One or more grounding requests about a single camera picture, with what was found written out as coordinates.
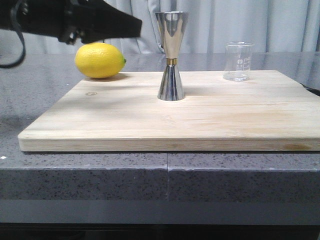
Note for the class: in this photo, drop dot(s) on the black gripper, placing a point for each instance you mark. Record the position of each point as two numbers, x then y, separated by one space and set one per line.
68 20

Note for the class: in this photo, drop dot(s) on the steel hourglass jigger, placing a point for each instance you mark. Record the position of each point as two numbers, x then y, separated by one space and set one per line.
171 26

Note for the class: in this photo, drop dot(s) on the clear glass beaker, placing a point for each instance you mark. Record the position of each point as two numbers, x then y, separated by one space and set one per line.
238 61

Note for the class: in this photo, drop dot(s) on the yellow lemon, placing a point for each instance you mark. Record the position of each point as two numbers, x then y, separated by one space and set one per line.
99 60

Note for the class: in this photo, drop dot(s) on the wooden cutting board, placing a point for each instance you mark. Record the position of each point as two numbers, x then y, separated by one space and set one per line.
268 112

